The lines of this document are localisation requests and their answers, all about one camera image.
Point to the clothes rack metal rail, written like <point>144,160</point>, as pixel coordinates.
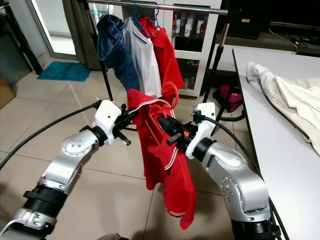
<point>200,9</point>

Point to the red plastic hanger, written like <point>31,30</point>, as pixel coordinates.
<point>177,95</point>

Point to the glass door white frame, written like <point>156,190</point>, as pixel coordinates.
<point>52,25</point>

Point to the grey curtain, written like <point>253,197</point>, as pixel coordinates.
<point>80,35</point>

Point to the navy blue shirt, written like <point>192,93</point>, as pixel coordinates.
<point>120,60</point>

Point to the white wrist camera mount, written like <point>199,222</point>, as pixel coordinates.
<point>205,125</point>
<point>109,117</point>

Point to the red polo shirt white trim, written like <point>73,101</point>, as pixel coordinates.
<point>180,190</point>

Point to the teal rug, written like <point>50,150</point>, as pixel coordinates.
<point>64,71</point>

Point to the grey cabinet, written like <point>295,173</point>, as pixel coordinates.
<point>12,60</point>

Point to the cream garment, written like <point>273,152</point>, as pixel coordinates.
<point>285,95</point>

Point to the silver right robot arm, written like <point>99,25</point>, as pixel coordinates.
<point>235,170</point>

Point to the grey robot leg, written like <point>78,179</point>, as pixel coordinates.
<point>112,237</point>

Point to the magenta vacuum cleaner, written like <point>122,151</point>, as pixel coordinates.
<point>225,94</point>

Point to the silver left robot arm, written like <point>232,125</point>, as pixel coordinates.
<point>75,155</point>

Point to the printed cardboard box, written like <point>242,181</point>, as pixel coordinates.
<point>7,92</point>

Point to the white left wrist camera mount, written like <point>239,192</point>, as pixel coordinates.
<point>109,117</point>

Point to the black speaker box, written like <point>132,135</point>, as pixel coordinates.
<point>250,17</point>

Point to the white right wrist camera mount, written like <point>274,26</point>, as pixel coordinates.
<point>205,125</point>

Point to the black television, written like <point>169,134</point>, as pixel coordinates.
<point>295,12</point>

